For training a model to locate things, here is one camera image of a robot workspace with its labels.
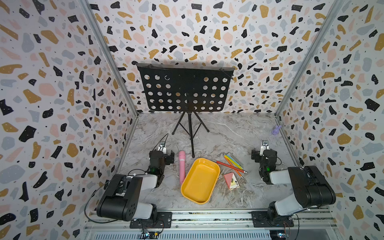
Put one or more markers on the small purple figurine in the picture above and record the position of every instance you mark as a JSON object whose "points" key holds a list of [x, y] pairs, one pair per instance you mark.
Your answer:
{"points": [[276, 130]]}

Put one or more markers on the black perforated music stand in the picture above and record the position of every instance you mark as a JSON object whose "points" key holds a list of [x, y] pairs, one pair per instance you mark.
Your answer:
{"points": [[185, 90]]}

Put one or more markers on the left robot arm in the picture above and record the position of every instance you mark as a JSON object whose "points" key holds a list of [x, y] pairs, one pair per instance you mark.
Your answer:
{"points": [[120, 200]]}

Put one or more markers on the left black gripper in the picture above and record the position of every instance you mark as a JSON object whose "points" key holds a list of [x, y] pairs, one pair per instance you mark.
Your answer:
{"points": [[161, 154]]}

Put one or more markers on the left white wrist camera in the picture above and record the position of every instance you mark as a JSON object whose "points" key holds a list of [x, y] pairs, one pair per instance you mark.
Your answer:
{"points": [[162, 147]]}

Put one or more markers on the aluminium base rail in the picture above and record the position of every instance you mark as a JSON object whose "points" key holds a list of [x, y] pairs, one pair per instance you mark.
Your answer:
{"points": [[216, 224]]}

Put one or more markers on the pink toy microphone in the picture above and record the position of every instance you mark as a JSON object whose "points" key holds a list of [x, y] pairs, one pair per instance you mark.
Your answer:
{"points": [[182, 173]]}

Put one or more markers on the yellow plastic storage tray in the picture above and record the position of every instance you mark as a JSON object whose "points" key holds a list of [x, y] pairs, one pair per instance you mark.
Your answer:
{"points": [[200, 181]]}

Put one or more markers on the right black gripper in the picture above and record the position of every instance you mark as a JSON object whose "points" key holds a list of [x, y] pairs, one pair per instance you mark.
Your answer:
{"points": [[264, 152]]}

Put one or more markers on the green-sleeved hex key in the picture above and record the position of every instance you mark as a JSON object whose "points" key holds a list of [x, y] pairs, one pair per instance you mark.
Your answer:
{"points": [[235, 161]]}

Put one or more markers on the yellow-sleeved hex key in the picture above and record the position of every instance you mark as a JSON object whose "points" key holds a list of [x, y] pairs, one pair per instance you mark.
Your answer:
{"points": [[235, 163]]}

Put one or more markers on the red-sleeved hex key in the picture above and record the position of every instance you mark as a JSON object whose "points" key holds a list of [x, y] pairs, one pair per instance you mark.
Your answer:
{"points": [[226, 165]]}

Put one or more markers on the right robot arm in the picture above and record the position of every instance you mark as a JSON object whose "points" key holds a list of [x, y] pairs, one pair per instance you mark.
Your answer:
{"points": [[310, 189]]}

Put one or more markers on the red playing card box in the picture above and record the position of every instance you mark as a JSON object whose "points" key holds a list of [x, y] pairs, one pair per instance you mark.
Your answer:
{"points": [[231, 181]]}

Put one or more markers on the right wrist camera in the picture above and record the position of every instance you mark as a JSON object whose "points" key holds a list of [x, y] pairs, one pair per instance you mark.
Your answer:
{"points": [[265, 145]]}

